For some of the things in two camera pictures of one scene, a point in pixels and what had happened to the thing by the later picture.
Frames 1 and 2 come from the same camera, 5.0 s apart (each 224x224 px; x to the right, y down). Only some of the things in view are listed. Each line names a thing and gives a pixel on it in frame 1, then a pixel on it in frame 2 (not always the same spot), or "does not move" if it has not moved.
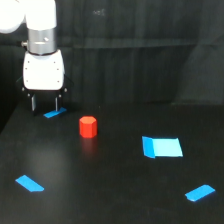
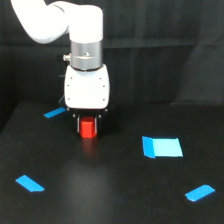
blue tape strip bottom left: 29,184 does not move
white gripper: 44,77 -> 86,89
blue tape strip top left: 54,112 does not move
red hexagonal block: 88,127 does not move
